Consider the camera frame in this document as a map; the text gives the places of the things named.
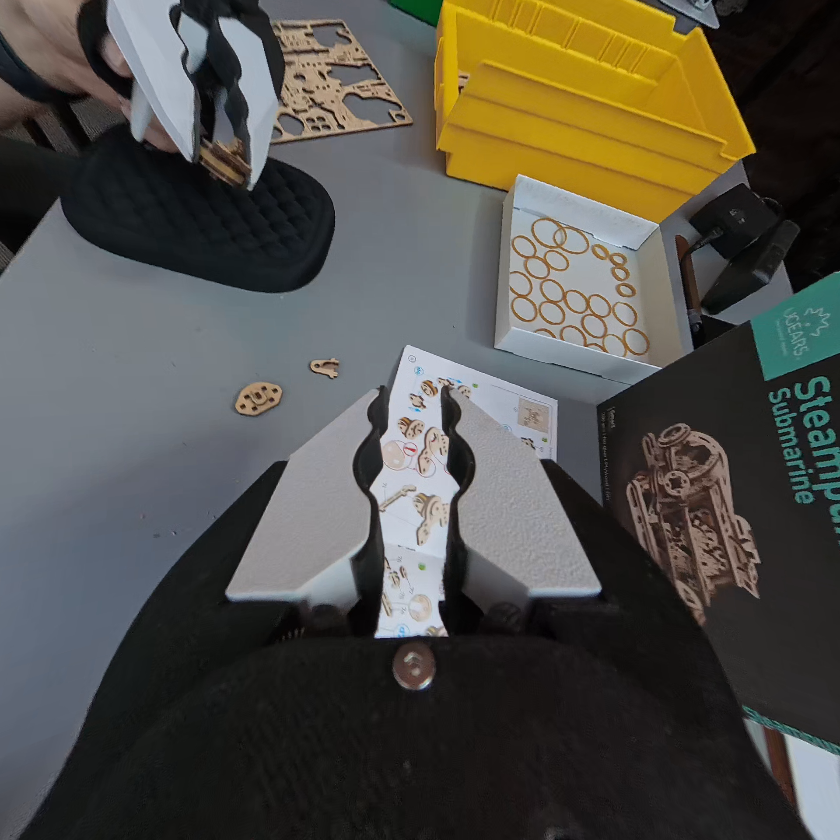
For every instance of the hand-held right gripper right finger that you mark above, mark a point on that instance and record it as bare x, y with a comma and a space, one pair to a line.
525, 525

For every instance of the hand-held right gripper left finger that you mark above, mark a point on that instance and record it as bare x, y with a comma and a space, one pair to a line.
295, 525

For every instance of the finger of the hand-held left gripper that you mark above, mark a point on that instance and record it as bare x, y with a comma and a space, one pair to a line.
154, 79
253, 85

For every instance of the wooden gear assembly piece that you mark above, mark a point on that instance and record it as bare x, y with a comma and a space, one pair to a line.
226, 164

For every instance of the grey desk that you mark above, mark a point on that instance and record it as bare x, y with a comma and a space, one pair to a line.
164, 341

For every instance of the person's left hand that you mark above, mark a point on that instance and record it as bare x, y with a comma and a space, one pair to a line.
46, 26

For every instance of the wooden cutout sheet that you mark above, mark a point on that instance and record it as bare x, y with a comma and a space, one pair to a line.
341, 72

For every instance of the oval wooden part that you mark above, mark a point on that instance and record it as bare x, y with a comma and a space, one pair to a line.
258, 400

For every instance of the white instruction sheet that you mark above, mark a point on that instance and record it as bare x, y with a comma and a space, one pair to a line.
420, 446

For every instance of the black quilted pad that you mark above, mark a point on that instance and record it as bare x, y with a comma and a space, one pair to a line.
197, 223

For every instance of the small wooden hook part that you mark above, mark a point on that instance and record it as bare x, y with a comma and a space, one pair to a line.
325, 368

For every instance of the green plastic bin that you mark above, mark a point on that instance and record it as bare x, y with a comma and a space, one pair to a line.
413, 10

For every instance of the white cardboard tray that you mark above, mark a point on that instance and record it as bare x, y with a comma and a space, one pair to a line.
525, 341

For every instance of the dark puzzle kit box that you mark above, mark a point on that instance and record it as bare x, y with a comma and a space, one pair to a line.
754, 525

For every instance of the pile of tan rubber bands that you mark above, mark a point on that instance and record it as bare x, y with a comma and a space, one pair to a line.
577, 289

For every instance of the brown pen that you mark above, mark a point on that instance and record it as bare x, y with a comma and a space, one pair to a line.
690, 289

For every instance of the yellow plastic bin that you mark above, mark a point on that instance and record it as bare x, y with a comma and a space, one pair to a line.
590, 98
577, 177

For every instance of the black rectangular device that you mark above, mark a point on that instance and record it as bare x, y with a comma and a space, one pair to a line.
754, 269

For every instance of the black power adapter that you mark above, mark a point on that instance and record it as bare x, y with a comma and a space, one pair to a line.
735, 216

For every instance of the white flat box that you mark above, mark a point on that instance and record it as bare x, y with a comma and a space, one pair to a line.
814, 781

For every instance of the grey metal object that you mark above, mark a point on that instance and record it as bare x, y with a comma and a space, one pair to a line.
689, 12

